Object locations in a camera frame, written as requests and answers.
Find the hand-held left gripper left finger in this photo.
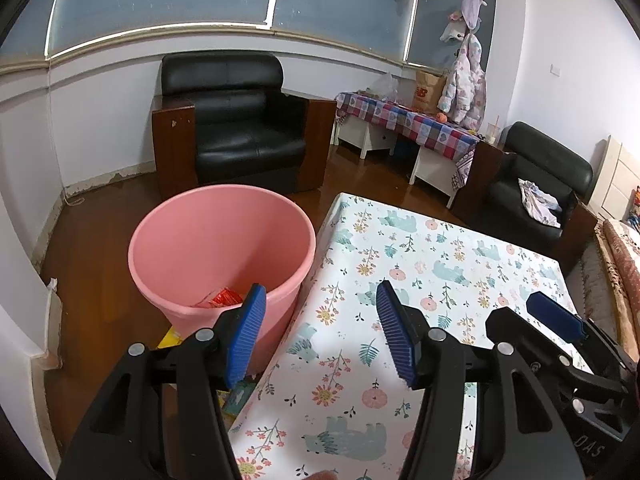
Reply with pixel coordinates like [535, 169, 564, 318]
[56, 283, 267, 480]

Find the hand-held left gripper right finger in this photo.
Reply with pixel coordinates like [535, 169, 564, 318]
[376, 280, 586, 480]

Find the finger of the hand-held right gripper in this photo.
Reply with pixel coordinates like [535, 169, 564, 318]
[486, 306, 628, 403]
[526, 291, 640, 386]

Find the red printed bubble mailer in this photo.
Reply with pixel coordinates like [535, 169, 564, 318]
[195, 286, 246, 310]

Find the pink plastic bucket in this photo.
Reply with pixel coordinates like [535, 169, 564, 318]
[127, 185, 317, 376]

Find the colourful picture book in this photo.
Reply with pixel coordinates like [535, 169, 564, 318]
[220, 379, 257, 417]

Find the bed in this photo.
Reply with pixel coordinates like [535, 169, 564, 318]
[580, 220, 640, 361]

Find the yellow paper sheet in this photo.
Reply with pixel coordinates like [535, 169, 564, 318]
[157, 327, 183, 351]

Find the floral tablecloth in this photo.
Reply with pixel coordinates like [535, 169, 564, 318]
[227, 192, 591, 480]

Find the brown dotted quilt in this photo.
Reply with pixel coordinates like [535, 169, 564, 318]
[602, 218, 640, 311]

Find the white printed garment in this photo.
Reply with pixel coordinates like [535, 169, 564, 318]
[517, 178, 563, 227]

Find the cream wooden headboard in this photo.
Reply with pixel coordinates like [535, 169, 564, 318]
[587, 135, 640, 221]

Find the black leather armchair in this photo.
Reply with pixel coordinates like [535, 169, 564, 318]
[450, 121, 598, 271]
[151, 52, 338, 201]

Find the white desk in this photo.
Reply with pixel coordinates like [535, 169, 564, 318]
[336, 120, 463, 196]

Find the checkered tablecloth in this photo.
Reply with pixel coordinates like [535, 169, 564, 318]
[334, 91, 483, 191]

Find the white printed puffer jacket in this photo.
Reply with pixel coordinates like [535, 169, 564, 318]
[437, 32, 487, 131]

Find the brown paper bag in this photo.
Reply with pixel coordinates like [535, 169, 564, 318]
[414, 69, 448, 113]

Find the clear plastic bag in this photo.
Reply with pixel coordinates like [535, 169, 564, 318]
[372, 72, 401, 101]

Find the white plush hat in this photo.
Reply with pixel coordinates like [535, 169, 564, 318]
[440, 10, 468, 43]

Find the purple hat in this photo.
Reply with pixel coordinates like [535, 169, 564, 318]
[461, 0, 486, 31]

